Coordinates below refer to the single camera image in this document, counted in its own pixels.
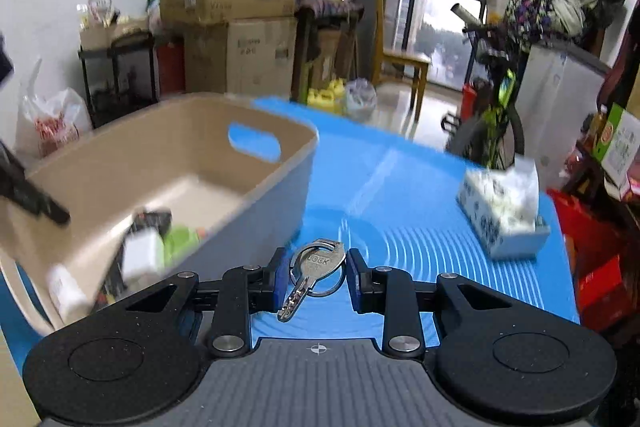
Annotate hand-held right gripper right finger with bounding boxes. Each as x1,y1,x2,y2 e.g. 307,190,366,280
346,248,513,358

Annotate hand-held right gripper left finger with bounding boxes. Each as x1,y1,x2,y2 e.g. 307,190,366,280
125,248,290,358

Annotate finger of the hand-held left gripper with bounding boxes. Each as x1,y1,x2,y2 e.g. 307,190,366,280
0,139,71,225

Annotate metal key ring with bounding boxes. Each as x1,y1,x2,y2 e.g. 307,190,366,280
289,238,347,298

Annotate silver key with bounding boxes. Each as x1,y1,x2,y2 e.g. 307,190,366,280
277,243,347,322

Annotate beige plastic basket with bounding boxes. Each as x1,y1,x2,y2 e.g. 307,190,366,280
0,93,320,337

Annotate white red printed bag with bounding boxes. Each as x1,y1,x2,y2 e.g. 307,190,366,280
16,57,93,158

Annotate blue silicone mat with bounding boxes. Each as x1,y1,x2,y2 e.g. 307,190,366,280
0,96,581,348

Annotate white bottle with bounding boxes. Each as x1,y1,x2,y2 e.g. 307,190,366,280
47,264,93,320

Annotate small green object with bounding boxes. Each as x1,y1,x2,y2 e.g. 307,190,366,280
162,227,203,265

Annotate black small item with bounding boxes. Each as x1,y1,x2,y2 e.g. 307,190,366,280
131,208,173,238

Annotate white small box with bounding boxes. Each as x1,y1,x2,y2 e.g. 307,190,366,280
122,229,166,283

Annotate patterned tissue box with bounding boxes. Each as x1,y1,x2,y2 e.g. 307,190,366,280
456,157,552,260

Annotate black metal rack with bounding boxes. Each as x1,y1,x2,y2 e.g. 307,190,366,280
78,32,161,128

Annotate clear plastic bag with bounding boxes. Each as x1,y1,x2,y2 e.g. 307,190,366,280
345,78,377,122

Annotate group of yellow jugs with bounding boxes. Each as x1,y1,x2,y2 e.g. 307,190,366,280
307,78,347,112

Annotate red canister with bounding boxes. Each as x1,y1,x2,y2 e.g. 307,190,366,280
155,39,186,95

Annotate snack bags on rack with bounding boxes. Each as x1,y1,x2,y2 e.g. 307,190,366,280
77,0,151,32

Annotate black green bicycle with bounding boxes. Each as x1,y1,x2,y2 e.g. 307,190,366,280
442,3,526,170

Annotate large plain cardboard box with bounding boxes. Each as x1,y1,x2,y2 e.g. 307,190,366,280
182,18,298,100

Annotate wooden chair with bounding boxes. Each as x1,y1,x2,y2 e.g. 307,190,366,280
375,0,432,120

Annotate red paper bag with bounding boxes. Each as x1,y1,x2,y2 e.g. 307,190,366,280
547,189,626,258

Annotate red box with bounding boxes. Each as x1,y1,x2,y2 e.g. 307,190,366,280
575,254,633,328

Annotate white cabinet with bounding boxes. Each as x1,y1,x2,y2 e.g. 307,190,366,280
515,42,613,185

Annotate dark wooden table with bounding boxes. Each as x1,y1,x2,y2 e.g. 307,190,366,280
295,0,366,104

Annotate green white carton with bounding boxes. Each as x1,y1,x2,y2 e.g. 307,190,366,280
592,104,640,188

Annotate floral cloth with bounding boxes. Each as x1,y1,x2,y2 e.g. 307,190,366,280
502,0,556,52

